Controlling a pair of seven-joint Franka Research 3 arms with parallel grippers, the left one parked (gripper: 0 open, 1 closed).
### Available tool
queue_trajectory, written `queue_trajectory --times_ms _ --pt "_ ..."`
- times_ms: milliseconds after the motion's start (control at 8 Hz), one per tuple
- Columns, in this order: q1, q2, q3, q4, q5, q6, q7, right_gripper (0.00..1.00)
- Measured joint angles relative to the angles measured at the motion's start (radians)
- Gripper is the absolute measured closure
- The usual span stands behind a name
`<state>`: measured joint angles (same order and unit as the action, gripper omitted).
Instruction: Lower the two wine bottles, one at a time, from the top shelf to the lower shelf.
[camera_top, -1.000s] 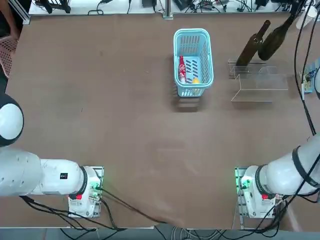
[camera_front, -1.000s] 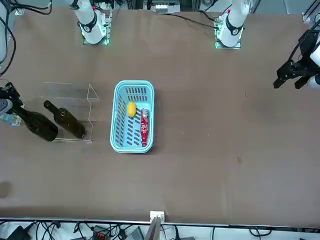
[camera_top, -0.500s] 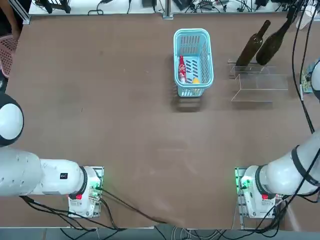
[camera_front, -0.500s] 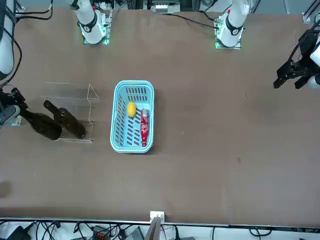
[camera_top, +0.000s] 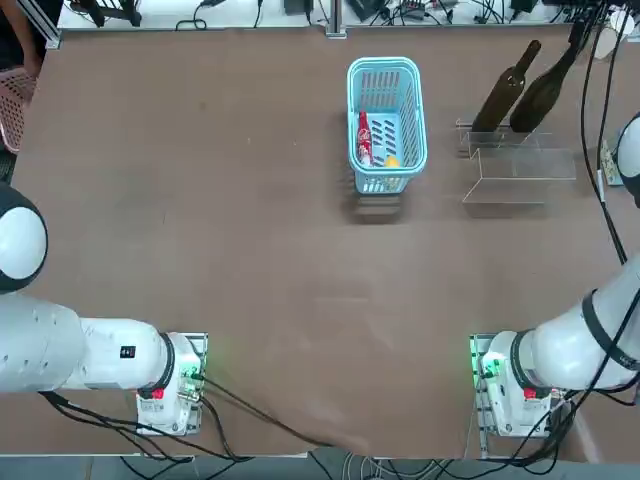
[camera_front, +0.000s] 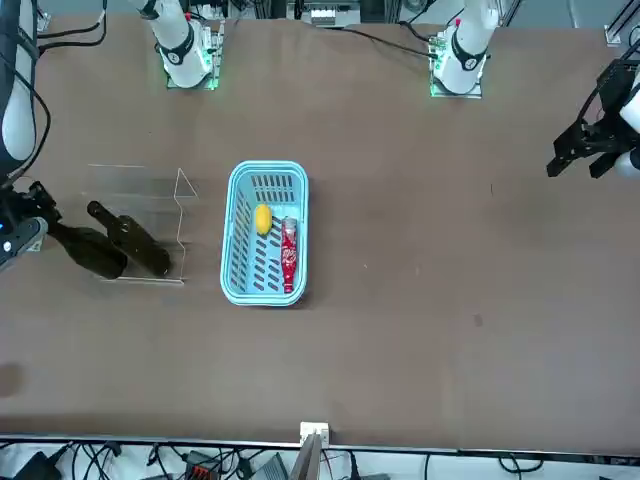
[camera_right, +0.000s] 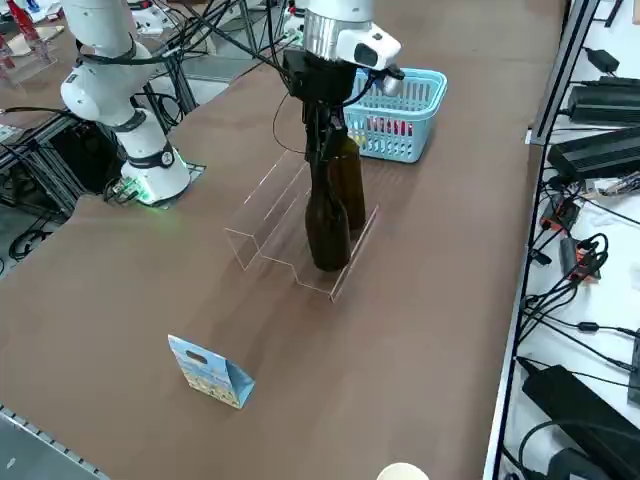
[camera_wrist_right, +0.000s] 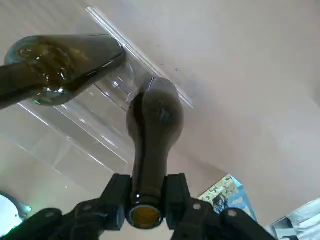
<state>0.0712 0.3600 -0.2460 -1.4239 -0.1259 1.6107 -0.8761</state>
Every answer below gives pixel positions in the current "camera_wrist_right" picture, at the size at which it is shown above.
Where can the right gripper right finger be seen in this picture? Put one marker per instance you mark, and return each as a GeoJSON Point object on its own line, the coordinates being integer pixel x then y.
{"type": "Point", "coordinates": [177, 200]}

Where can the clear acrylic stepped shelf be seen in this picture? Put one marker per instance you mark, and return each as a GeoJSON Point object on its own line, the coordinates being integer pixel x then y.
{"type": "Point", "coordinates": [75, 135]}

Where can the dark green wine bottle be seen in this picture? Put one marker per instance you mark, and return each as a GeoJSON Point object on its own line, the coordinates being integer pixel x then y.
{"type": "Point", "coordinates": [82, 57]}
{"type": "Point", "coordinates": [152, 140]}

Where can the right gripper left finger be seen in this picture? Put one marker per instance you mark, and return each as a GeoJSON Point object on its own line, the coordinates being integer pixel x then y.
{"type": "Point", "coordinates": [115, 200]}

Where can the blue yellow printed booklet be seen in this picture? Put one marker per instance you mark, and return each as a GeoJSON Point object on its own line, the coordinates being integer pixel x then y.
{"type": "Point", "coordinates": [230, 195]}

